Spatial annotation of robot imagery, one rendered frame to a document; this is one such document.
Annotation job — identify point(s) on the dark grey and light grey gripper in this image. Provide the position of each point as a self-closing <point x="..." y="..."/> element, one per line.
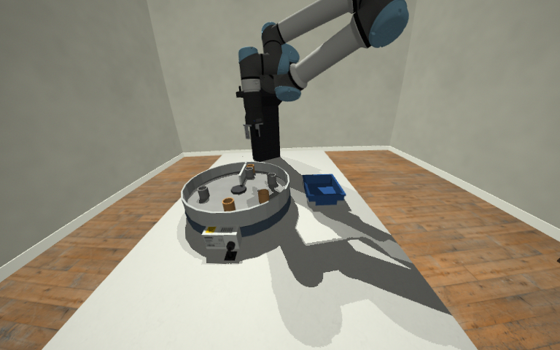
<point x="252" y="99"/>

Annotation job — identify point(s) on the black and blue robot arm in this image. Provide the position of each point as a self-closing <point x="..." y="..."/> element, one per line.
<point x="374" y="23"/>

